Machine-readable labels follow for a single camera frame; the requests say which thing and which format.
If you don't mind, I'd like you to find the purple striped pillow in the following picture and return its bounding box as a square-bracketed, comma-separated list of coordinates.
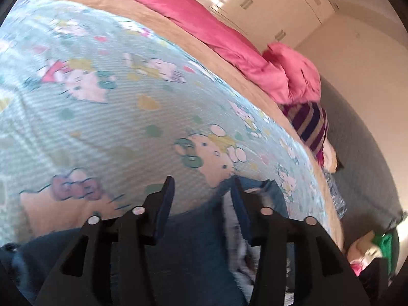
[279, 101, 329, 167]

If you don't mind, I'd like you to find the pink duvet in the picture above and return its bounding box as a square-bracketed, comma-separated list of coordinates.
[135, 0, 321, 104]

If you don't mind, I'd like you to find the grey padded headboard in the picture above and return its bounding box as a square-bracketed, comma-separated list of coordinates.
[321, 78, 404, 247]

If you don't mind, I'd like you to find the light blue cartoon cat blanket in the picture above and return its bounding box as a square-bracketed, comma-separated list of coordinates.
[1, 0, 330, 243]

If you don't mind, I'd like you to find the tan bed sheet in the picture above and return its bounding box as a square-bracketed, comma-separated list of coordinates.
[38, 0, 345, 252]

